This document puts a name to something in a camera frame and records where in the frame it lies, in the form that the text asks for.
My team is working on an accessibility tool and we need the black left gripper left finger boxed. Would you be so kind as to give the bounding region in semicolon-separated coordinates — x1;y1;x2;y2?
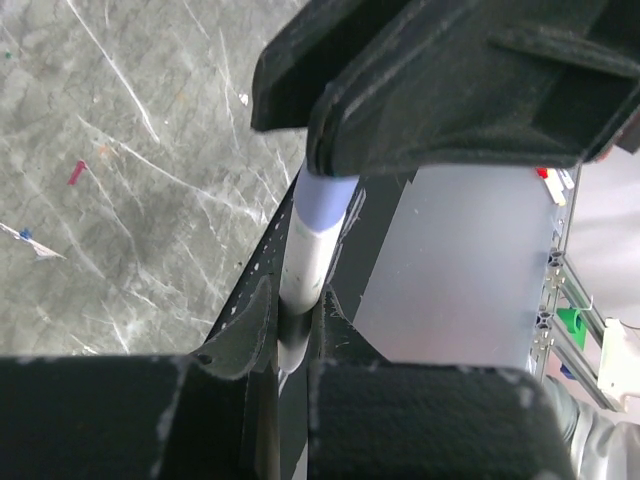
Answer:
194;274;278;479

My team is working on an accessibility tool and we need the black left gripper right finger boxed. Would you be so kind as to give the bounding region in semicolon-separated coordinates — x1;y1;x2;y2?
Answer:
308;289;395;479

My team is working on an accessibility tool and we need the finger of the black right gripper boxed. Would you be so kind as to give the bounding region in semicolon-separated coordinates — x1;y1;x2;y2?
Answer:
251;1;410;132
307;1;639;176

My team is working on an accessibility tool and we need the white marker with purple tip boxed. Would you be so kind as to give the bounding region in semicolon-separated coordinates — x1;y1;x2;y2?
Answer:
278;168;358;374

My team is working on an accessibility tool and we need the green plastic clip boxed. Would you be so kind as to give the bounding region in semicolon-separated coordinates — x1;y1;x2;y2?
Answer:
556;308;587;350

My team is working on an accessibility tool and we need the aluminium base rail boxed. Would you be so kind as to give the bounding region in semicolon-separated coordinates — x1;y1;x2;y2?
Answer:
529;167;626;412

